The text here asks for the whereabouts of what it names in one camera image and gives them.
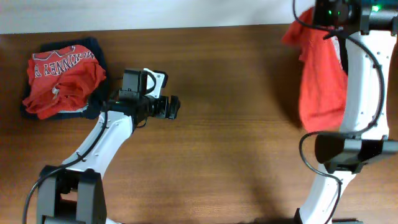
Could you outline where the orange FRAM t-shirt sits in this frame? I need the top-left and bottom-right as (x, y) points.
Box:
(282, 21), (348, 132)

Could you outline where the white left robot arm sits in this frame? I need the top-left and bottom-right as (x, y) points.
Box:
(35, 96), (181, 224)

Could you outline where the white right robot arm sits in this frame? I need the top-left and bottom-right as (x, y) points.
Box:
(294, 0), (397, 224)

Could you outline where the navy folded garment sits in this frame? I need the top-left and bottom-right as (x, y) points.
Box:
(21, 37), (110, 119)

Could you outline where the light grey folded garment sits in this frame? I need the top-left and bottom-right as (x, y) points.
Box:
(58, 104), (90, 113)

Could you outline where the red printed folded t-shirt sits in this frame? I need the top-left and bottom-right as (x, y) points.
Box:
(22, 45), (106, 119)

